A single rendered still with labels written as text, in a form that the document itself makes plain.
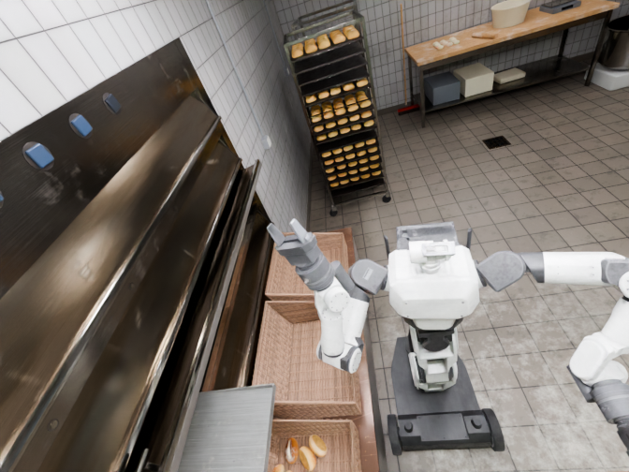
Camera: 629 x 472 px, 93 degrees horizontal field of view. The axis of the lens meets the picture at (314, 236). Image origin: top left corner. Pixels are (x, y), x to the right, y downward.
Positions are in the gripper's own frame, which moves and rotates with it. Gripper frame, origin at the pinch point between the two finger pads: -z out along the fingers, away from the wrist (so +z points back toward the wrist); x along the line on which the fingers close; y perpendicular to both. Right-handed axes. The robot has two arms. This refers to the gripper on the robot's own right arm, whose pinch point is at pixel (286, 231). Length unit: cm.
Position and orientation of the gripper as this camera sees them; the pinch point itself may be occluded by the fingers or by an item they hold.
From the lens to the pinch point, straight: 76.0
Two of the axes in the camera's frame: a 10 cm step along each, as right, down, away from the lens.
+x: 7.6, -1.1, -6.4
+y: -4.1, 6.8, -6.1
